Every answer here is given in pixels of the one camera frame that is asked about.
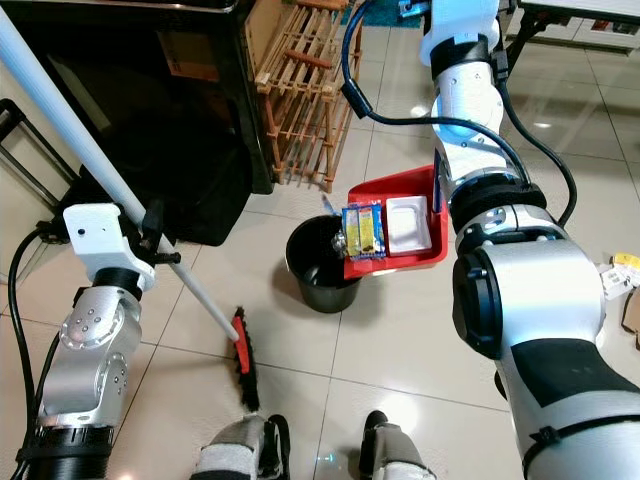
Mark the white carton with yellow flap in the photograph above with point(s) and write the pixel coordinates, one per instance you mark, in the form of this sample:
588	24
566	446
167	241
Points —
622	275

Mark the wooden slatted shoe rack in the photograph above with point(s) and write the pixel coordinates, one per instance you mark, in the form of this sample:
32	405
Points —
305	100

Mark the robot right leg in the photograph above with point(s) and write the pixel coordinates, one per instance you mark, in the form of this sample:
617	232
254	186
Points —
395	450

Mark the robot left leg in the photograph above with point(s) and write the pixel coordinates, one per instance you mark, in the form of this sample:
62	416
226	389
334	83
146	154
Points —
240	450

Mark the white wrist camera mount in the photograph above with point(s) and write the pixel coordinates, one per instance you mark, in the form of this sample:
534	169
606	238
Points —
460	20
100	235

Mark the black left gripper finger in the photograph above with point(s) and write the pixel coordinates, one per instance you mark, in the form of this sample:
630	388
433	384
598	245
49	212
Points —
157	226

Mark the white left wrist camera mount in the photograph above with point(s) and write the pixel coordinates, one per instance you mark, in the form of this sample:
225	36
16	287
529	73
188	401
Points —
100	235

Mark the yellow blue snack pack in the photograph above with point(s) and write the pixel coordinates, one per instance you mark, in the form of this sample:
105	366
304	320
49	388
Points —
364	230

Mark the brown cardboard panel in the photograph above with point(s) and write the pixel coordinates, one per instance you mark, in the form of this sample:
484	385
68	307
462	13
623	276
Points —
263	28

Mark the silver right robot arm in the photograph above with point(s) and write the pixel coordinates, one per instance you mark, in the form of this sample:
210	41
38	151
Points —
530	320

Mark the flat brown cardboard piece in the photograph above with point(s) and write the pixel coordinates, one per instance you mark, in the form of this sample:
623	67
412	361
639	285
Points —
632	320

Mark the teal floor mat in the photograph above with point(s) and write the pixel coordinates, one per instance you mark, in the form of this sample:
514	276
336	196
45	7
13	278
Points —
390	10

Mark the robot leg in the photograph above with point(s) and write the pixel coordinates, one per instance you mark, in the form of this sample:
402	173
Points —
240	450
395	450

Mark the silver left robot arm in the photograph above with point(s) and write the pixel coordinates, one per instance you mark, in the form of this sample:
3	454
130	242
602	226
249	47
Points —
95	370

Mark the black round bucket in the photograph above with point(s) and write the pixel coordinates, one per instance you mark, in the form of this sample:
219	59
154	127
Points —
320	280

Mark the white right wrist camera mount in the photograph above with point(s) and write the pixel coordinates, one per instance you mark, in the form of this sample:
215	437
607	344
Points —
460	20

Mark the white plastic tray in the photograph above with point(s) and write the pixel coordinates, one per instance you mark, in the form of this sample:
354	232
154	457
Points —
410	225

